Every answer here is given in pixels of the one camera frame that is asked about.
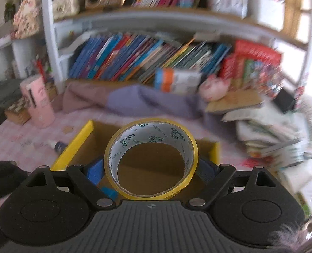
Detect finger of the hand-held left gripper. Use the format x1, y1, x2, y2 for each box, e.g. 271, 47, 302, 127
0, 161, 31, 201

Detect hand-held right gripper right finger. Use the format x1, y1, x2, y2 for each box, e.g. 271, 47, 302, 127
186, 158, 274, 209

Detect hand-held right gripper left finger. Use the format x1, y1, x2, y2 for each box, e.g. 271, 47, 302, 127
21, 158, 114, 207

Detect blue taped item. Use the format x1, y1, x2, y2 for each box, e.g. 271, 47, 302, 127
100, 187, 119, 202

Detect yellow cardboard box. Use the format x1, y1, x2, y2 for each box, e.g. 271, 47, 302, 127
50, 119, 221, 203

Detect white capped spray bottle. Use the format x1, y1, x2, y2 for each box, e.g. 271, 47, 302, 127
49, 140, 67, 153

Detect yellow tape roll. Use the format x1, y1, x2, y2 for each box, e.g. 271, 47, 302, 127
104, 118, 199, 201

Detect pile of books and papers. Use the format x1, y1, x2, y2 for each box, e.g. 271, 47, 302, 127
222, 101, 312, 217

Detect flat brown cardboard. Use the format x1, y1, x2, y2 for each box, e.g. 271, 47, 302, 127
206, 88, 264, 114

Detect pink cylindrical holder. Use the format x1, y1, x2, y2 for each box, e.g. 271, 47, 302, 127
20, 74, 55, 129

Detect grey cloth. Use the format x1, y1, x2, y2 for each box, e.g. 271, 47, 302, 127
0, 80, 24, 108

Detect pink pig plush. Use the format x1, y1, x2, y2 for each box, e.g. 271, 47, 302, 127
199, 74, 231, 101

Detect pink purple cloth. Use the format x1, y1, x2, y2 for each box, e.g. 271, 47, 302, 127
63, 81, 208, 123

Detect orange blue white carton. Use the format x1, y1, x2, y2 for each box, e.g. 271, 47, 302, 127
156, 68, 202, 83
154, 80, 200, 94

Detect red green boxed books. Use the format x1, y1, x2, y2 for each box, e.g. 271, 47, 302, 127
219, 57, 280, 97

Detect black phone stand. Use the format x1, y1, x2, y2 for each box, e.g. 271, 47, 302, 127
273, 88, 297, 114

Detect row of colourful books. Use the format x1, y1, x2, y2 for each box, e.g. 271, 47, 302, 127
69, 33, 231, 83

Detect white shelf unit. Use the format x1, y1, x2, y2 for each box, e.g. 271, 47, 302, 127
41, 0, 312, 85

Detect pink floral plaque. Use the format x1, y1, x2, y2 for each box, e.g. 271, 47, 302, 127
13, 0, 42, 39

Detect white storage bin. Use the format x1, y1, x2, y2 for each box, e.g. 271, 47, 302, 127
248, 0, 286, 31

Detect white quilted handbag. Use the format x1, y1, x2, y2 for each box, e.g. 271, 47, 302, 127
53, 0, 79, 19

